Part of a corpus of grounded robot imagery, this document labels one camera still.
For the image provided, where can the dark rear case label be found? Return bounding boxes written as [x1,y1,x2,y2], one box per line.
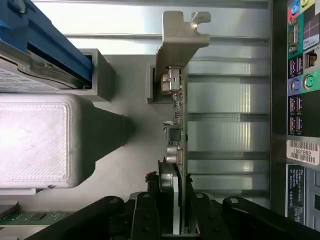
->
[285,163,306,226]

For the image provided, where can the green RAM stick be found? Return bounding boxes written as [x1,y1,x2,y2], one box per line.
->
[0,211,76,223]

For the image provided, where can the white barcode sticker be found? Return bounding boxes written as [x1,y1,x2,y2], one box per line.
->
[286,139,320,166]

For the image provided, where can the grey parts rack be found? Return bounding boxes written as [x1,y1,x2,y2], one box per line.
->
[0,48,176,240]

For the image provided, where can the open black PC case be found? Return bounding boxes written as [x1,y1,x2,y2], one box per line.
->
[268,0,320,227]

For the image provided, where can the silver hard disk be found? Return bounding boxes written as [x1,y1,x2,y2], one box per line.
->
[0,37,87,97]

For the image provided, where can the blue card retention latches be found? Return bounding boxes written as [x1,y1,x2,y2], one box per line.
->
[0,0,95,90]

